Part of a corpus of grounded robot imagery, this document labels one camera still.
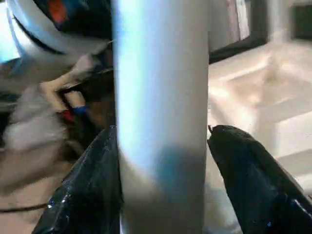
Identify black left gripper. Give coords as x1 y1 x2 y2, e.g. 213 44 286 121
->
42 0 115 103

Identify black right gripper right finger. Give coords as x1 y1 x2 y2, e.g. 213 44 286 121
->
207 124 312 234

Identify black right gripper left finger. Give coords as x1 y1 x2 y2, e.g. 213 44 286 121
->
34 125 124 234

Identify white plastic table leg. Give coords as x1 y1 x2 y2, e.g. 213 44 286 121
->
113 0 210 234

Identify white plastic table top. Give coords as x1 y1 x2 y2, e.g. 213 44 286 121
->
207 41 312 234

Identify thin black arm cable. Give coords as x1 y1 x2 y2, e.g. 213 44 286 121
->
0 203 49 213

